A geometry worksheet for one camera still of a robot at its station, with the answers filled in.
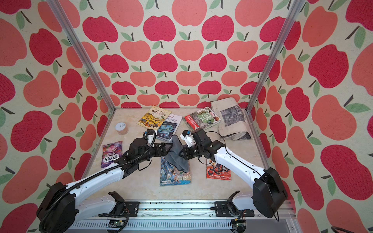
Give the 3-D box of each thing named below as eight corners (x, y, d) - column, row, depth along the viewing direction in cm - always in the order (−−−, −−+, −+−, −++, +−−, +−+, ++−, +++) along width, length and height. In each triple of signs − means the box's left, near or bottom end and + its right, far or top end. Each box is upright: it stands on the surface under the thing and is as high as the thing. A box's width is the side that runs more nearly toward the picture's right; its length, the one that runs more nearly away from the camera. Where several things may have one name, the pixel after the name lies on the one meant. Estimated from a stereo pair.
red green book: (192, 134, 107) (193, 131, 105) (182, 119, 117) (182, 116, 114) (220, 121, 115) (220, 119, 113) (208, 108, 125) (208, 105, 122)
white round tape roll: (116, 135, 107) (113, 130, 102) (119, 127, 112) (116, 122, 107) (126, 135, 107) (124, 130, 102) (129, 127, 112) (127, 122, 107)
